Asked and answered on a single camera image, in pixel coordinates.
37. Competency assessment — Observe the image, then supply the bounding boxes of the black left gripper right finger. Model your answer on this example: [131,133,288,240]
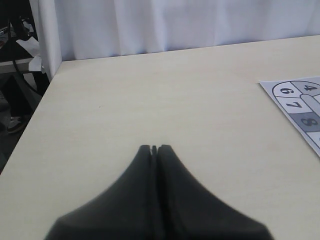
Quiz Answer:
[156,145,273,240]

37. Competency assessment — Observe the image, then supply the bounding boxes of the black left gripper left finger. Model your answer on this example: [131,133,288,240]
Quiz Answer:
[46,145,156,240]

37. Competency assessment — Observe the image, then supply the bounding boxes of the person leg with sneaker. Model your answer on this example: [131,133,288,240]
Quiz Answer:
[1,75,33,134]

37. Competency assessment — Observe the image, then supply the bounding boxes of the printed paper game board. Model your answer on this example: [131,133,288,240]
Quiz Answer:
[259,76,320,155]

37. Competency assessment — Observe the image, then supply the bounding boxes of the white fabric curtain backdrop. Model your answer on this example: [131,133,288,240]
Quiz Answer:
[30,0,320,78]

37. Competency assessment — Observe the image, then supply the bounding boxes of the white crumpled paper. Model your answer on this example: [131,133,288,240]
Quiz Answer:
[16,37,47,73]

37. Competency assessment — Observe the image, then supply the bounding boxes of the dark side table frame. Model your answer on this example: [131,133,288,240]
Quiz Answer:
[0,37,50,110]

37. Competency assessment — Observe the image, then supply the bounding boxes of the black cable beside table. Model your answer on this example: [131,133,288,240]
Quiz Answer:
[7,0,45,97]

